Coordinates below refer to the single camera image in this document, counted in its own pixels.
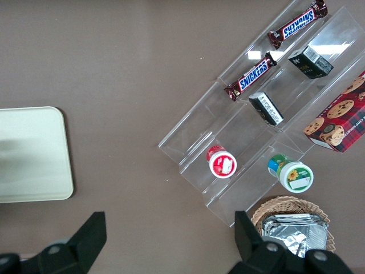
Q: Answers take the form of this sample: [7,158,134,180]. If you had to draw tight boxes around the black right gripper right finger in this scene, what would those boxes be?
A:
[233,210,307,274]

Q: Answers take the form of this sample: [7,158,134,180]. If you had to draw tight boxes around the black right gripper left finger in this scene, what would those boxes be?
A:
[19,211,108,274]

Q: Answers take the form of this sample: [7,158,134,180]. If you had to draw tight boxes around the light tan wicker basket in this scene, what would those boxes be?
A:
[250,195,336,255]

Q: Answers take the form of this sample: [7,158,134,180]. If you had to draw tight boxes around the cream plastic tray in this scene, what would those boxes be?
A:
[0,106,75,204]

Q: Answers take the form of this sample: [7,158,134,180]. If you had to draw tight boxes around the stacked aluminium foil containers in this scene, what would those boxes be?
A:
[261,212,329,259]

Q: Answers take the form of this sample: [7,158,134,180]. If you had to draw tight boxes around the green label white-lid jar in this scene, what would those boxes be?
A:
[267,154,315,195]

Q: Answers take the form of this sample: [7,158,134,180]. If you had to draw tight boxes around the red label white-lid jar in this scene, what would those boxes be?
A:
[206,144,238,179]

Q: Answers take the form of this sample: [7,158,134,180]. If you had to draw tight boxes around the clear acrylic stepped shelf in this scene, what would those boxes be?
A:
[157,0,365,228]

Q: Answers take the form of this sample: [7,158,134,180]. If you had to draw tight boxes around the small black carton box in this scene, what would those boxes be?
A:
[248,91,285,127]
[287,45,335,80]

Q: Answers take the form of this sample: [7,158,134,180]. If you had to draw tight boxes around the red chocolate chip cookie box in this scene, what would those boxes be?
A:
[302,71,365,154]

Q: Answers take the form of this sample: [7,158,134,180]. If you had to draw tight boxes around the Snickers chocolate bar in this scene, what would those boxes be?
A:
[267,0,329,50]
[223,51,278,102]

